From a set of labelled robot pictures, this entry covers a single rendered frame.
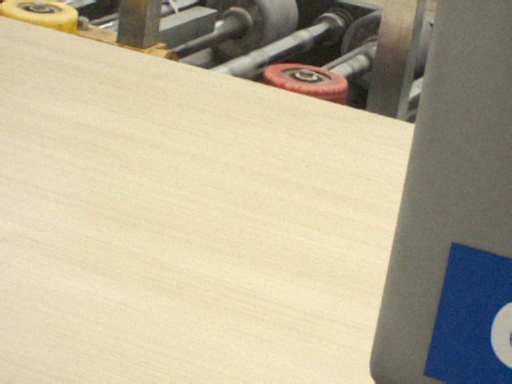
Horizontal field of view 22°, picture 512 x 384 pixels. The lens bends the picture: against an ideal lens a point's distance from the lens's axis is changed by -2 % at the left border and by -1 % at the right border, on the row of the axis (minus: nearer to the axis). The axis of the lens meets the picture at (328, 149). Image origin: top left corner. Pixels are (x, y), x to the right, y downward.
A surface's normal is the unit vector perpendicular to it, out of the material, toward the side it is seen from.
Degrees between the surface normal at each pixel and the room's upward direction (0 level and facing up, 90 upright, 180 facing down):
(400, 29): 90
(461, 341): 90
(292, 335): 0
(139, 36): 90
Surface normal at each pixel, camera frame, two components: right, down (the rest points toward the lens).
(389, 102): -0.36, 0.25
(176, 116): 0.15, -0.94
